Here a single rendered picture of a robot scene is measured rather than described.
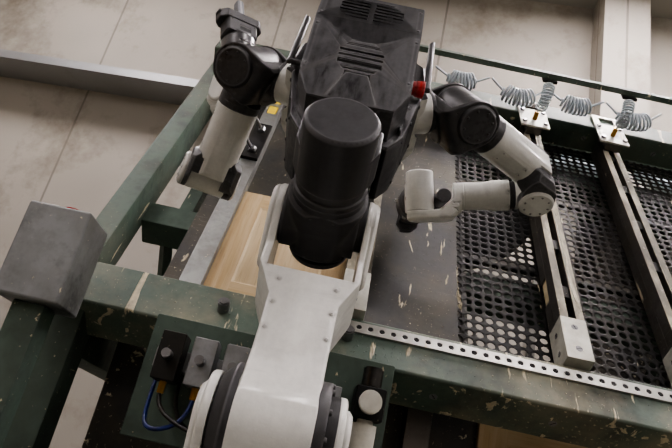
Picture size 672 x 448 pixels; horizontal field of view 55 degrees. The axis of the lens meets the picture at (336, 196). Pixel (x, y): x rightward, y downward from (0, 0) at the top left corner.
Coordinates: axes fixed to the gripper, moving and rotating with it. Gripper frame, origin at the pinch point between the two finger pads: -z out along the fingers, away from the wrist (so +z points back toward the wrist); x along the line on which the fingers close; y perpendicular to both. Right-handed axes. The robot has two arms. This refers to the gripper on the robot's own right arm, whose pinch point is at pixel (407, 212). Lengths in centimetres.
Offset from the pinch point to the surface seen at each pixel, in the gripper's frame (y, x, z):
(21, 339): 67, -47, 56
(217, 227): 47, -17, 14
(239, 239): 41.1, -18.2, 12.6
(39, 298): 66, -40, 58
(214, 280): 43, -30, 23
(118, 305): 59, -39, 37
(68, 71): 222, 89, -246
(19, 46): 279, 109, -279
